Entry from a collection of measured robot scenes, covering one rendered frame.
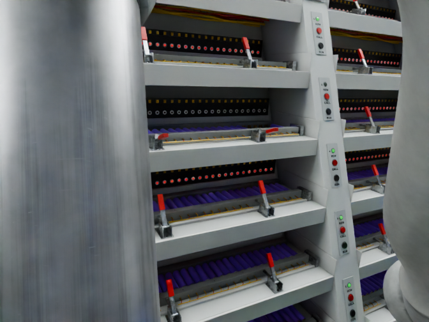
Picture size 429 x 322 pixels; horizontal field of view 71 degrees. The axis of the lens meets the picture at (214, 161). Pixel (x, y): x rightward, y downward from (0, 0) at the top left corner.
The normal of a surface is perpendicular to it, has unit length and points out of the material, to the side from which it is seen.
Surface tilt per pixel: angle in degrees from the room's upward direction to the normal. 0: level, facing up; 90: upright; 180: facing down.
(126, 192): 89
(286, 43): 90
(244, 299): 19
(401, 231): 127
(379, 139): 109
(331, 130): 90
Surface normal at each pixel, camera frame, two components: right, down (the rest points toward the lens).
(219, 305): 0.04, -0.96
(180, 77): 0.44, 0.26
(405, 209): -0.76, 0.62
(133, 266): 0.86, -0.13
